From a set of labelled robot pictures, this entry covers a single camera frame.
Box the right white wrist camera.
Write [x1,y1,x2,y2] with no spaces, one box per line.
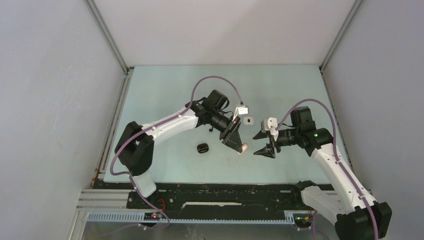
[261,117,279,142]

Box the black earbud charging case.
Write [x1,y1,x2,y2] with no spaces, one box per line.
[196,143,210,154]

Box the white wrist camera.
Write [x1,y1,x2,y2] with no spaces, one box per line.
[232,104,249,121]
[261,117,279,142]

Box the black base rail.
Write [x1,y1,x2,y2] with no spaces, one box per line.
[126,183,313,220]

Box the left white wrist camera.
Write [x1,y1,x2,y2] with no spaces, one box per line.
[232,104,249,121]

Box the beige earbud charging case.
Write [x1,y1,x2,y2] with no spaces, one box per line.
[240,143,248,154]

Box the grey cable duct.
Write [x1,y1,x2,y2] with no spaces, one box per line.
[86,211,310,225]

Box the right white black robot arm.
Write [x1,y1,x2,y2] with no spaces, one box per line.
[254,106,392,240]

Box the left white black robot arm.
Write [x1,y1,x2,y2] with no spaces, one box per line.
[112,89,247,208]

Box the white earbud charging case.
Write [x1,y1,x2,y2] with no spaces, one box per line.
[243,116,254,126]

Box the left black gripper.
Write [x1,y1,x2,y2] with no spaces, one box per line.
[208,110,242,153]

